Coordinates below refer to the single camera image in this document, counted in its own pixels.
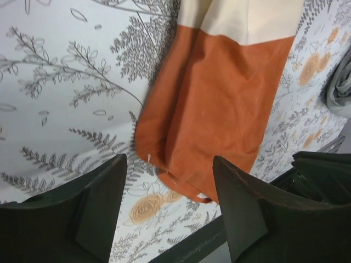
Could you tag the aluminium frame rail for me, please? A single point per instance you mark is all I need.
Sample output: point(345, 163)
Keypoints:
point(333, 146)

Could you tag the grey folded cloth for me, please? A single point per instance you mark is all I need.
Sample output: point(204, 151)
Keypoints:
point(337, 91)

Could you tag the orange and cream underwear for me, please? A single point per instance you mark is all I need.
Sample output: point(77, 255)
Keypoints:
point(215, 90)

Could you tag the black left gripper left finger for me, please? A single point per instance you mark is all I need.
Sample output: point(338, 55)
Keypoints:
point(74, 222)

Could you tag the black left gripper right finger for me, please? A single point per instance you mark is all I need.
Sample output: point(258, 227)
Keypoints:
point(280, 221)

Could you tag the floral patterned table mat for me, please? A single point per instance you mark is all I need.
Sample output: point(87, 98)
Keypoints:
point(76, 75)

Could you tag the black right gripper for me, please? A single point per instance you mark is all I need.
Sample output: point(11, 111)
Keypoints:
point(327, 173)

